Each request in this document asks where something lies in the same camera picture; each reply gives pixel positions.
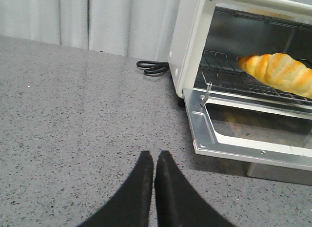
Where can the glass oven door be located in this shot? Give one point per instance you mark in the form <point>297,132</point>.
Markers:
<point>274,138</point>

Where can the yellow striped croissant bread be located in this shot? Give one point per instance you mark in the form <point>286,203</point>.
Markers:
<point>279,71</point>

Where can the white curtain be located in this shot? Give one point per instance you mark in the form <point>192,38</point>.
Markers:
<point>136,28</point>

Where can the white Toshiba toaster oven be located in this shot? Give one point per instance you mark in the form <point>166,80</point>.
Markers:
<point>238,27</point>

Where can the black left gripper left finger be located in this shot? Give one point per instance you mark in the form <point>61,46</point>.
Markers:
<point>130,205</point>

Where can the metal oven wire rack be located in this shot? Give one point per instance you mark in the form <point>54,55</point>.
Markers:
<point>222,71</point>

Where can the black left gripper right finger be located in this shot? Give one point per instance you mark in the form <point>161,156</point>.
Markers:
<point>178,204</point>

